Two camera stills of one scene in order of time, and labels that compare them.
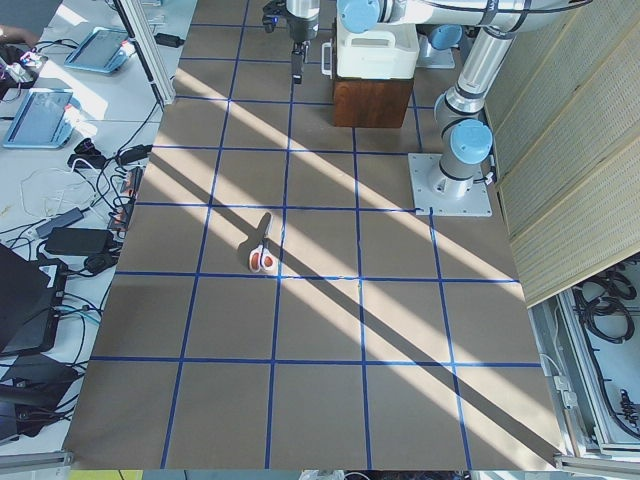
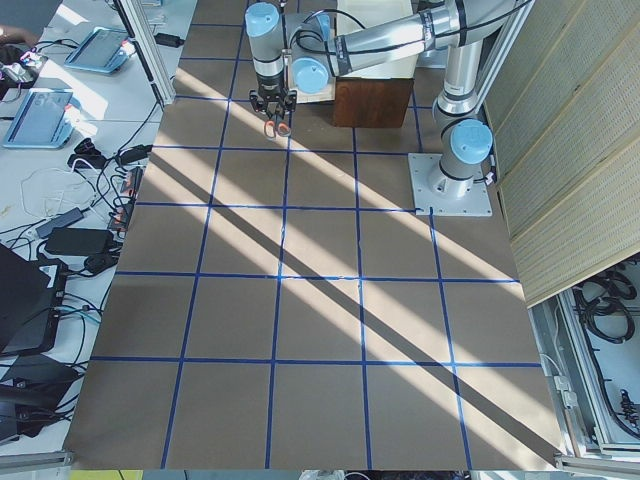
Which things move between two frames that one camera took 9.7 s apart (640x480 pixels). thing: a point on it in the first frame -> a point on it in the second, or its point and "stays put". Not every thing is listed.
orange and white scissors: x=261 y=257 -> x=275 y=125
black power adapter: x=77 y=241 stays put
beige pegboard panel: x=563 y=116 stays put
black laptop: x=31 y=300 stays put
